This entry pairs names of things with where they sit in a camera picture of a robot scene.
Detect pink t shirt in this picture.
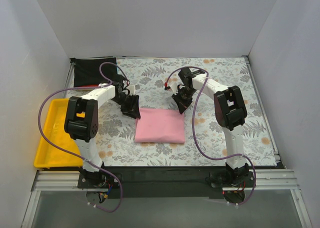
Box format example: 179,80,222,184
134,108,186,144

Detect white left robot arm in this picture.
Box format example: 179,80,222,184
64,74,141,188

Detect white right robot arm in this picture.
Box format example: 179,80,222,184
164,66,250,188

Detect red folded t shirt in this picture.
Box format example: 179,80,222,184
77,84,99,90

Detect floral patterned table mat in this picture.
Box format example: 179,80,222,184
87,57,278,167

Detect black folded t shirt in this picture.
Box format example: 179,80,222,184
70,57,117,87

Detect yellow plastic tray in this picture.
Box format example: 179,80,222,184
34,98,84,168

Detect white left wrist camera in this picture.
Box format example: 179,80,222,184
125,84,140,95

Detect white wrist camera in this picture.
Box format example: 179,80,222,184
125,84,140,95
164,81,178,93

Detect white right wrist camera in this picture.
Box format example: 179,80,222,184
164,81,178,93

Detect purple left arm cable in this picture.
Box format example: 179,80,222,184
38,62,131,213

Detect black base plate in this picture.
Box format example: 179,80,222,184
77,166,254,199

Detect aluminium frame rail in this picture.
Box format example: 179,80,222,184
20,168,88,228

